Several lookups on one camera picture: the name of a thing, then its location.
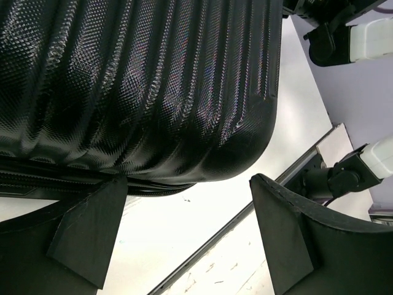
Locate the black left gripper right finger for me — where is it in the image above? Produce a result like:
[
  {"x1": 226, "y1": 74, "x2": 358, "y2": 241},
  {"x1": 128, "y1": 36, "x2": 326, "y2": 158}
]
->
[{"x1": 250, "y1": 174, "x2": 392, "y2": 294}]

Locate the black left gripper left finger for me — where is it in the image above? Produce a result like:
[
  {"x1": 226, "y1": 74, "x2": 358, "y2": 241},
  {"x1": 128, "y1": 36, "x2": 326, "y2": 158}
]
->
[{"x1": 1, "y1": 176, "x2": 128, "y2": 294}]

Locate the black ribbed hard suitcase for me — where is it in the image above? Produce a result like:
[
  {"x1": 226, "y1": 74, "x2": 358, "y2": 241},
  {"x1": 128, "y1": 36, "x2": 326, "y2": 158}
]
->
[{"x1": 1, "y1": 1, "x2": 282, "y2": 196}]

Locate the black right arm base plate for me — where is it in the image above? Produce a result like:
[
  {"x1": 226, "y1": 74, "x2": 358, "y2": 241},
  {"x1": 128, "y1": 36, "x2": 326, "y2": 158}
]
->
[{"x1": 276, "y1": 152, "x2": 333, "y2": 204}]

